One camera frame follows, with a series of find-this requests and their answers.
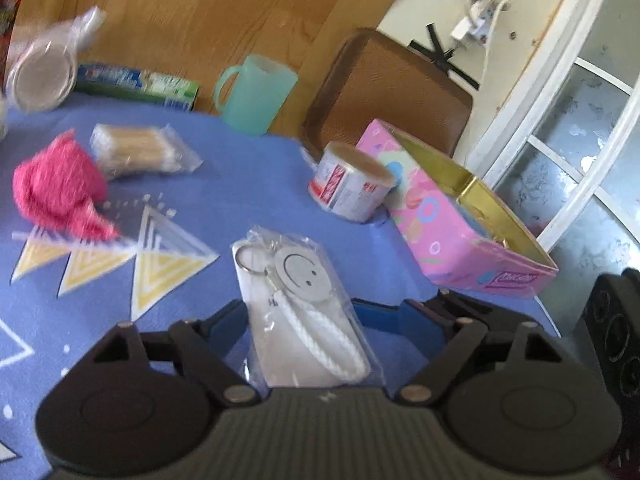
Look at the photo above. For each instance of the bagged smiley keychain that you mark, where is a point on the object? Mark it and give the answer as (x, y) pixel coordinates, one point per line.
(304, 331)

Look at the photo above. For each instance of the white framed glass door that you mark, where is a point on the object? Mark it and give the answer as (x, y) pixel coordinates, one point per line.
(564, 152)

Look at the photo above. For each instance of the blue patterned tablecloth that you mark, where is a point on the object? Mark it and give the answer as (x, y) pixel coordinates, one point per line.
(243, 182)

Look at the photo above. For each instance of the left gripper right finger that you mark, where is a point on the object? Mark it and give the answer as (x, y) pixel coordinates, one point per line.
(446, 330)

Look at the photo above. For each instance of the Crest toothpaste box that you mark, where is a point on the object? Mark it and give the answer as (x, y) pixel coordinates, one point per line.
(131, 84)

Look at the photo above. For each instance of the wood-pattern vinyl sheet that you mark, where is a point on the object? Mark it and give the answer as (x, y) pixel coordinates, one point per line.
(199, 39)

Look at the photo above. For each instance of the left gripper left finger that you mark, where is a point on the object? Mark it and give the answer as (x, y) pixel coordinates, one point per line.
(201, 346)

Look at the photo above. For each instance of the white power strip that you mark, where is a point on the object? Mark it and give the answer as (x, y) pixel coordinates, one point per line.
(486, 13)

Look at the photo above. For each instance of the red white food can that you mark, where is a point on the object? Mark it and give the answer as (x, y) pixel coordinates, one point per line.
(349, 183)

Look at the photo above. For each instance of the bagged cotton swabs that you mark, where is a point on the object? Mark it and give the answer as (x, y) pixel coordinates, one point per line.
(123, 151)

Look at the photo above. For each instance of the pink macaron biscuit tin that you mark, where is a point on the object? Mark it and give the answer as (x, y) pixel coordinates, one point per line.
(459, 231)

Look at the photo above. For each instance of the pink knitted cloth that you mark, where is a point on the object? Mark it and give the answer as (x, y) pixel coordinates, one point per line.
(58, 187)

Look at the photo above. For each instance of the bagged stack plastic cups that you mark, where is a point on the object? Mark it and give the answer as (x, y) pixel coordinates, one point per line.
(44, 71)

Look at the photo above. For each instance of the brown woven chair back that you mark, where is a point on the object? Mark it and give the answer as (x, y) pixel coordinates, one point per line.
(374, 77)

